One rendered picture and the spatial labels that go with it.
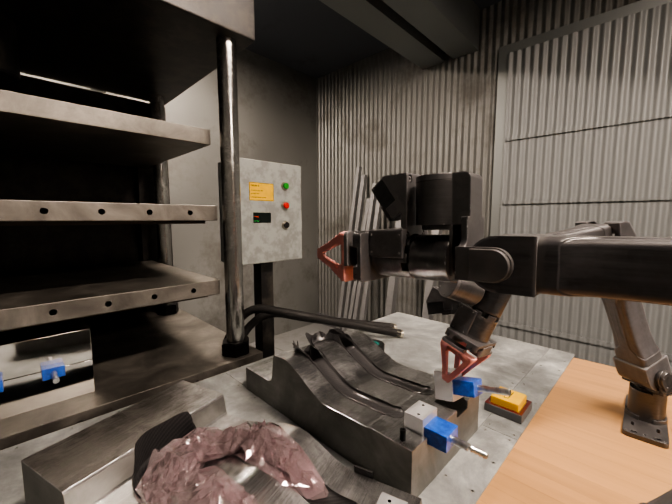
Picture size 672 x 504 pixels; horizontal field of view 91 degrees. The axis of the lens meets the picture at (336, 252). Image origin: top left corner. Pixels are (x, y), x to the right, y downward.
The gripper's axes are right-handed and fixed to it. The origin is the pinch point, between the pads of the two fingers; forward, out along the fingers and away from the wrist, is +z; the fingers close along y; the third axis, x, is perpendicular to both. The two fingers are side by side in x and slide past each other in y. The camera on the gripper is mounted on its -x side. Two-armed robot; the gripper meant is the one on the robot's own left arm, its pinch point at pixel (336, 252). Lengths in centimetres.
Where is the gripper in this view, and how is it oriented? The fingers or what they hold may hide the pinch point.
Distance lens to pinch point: 52.1
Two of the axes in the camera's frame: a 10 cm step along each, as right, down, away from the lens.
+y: -6.8, 0.7, -7.2
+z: -7.3, -0.4, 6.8
